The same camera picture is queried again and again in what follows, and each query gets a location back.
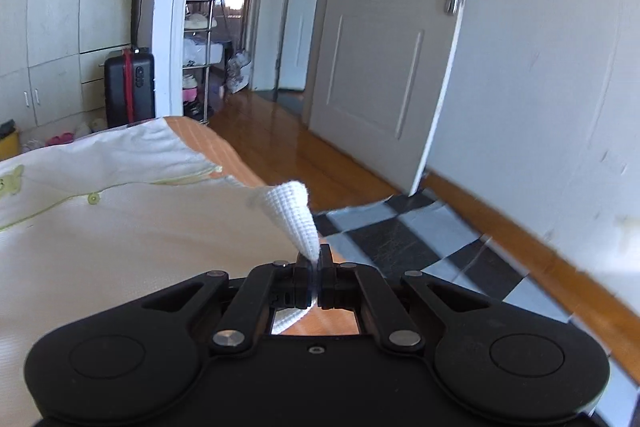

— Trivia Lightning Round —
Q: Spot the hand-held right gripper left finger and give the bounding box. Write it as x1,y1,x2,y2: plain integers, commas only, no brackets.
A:
142,254,314,354

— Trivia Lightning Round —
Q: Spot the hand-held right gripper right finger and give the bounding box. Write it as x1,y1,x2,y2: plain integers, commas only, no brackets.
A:
319,244,489,353

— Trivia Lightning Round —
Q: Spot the white waffle garment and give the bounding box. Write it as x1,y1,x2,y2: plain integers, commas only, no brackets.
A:
247,180,322,336

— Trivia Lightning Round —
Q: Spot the checkered floor mat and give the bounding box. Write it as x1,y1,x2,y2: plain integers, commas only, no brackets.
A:
312,188,640,400

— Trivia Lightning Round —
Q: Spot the cream butterfly print quilt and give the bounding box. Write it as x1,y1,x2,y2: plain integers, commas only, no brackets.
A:
0,117,302,410

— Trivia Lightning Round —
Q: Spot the white bag of shoes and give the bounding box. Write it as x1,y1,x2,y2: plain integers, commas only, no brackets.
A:
226,49,254,96

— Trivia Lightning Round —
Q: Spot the metal shelf rack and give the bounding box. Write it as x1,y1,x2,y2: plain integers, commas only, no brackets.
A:
182,0,221,126

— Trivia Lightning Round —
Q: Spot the black suitcase with red trim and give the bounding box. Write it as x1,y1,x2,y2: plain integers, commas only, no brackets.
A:
103,48,156,129

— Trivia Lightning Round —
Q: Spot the yellow trash bin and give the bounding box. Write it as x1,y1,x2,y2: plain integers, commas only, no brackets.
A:
0,120,21,160

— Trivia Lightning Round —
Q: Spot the white door with metal handle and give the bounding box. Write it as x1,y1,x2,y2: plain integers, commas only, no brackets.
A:
307,0,477,196

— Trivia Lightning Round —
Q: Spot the white door frame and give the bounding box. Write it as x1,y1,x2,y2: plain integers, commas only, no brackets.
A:
151,0,202,118

